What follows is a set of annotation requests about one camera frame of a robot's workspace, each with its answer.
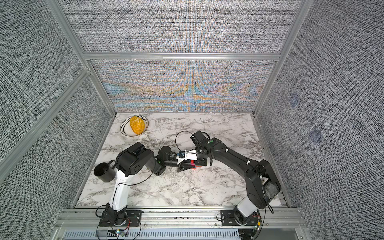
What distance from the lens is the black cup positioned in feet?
2.69

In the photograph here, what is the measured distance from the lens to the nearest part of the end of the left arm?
2.69 ft

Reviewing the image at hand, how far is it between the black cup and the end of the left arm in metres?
0.30
